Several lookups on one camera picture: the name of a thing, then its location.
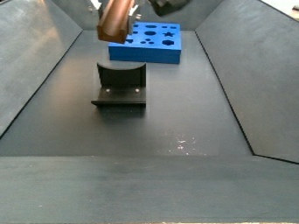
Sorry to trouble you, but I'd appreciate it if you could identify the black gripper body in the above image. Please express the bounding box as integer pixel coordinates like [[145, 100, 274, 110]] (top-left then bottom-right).
[[149, 0, 193, 16]]

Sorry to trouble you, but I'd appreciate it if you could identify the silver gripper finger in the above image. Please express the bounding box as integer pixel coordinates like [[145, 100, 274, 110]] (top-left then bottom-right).
[[129, 5, 142, 20]]

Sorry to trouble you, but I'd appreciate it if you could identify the brown arch block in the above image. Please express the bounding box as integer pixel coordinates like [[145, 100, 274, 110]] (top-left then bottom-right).
[[98, 0, 135, 44]]

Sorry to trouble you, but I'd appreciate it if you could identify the blue shape sorter board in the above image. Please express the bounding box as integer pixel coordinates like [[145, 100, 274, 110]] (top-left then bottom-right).
[[109, 22, 182, 64]]

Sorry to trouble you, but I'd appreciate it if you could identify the dark grey saddle fixture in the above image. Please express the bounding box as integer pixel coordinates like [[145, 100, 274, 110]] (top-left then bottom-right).
[[91, 63, 146, 107]]

